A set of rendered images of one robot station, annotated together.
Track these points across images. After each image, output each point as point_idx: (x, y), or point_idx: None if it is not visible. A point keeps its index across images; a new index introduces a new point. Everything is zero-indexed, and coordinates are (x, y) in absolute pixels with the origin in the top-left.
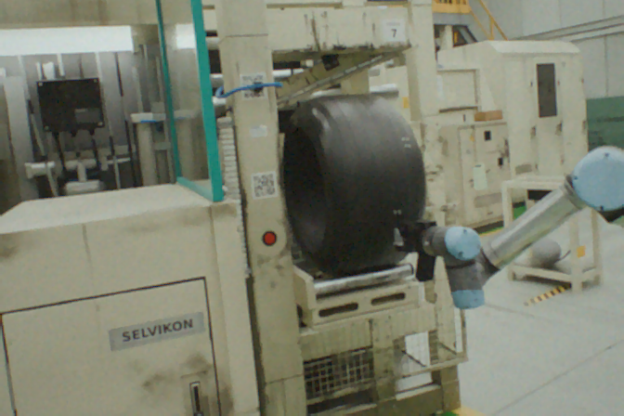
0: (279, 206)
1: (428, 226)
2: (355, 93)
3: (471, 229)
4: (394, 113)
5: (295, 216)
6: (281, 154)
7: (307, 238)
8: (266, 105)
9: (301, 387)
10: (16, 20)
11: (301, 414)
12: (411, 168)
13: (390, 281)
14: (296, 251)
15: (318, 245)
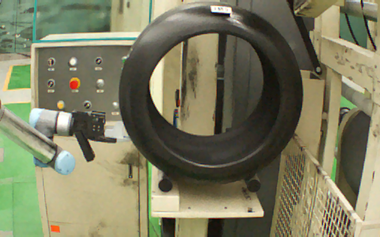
0: (181, 81)
1: (82, 117)
2: (379, 15)
3: (31, 111)
4: (152, 25)
5: (253, 112)
6: (342, 65)
7: (256, 139)
8: (184, 2)
9: (176, 220)
10: None
11: (176, 236)
12: (120, 76)
13: (173, 188)
14: (355, 178)
15: (250, 149)
